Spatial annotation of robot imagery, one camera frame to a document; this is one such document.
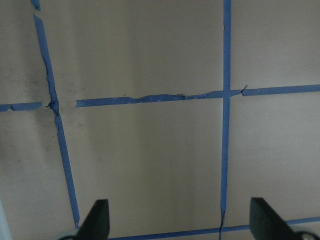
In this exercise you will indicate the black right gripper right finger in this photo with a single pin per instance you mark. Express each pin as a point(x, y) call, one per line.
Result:
point(266, 224)

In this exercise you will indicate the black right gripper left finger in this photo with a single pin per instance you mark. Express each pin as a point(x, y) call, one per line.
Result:
point(96, 225)

